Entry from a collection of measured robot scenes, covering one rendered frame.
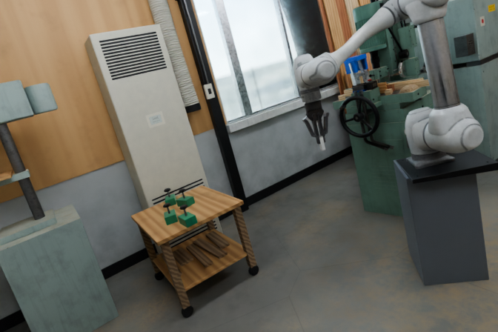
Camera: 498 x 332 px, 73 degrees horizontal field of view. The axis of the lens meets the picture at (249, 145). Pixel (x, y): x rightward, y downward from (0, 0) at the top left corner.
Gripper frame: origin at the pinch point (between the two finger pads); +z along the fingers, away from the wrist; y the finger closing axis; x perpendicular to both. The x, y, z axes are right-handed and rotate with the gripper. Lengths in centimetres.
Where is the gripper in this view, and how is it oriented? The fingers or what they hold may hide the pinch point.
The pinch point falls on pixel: (321, 143)
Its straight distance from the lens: 162.4
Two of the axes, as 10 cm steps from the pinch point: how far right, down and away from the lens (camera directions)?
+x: 1.6, 1.1, -9.8
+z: 2.5, 9.6, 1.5
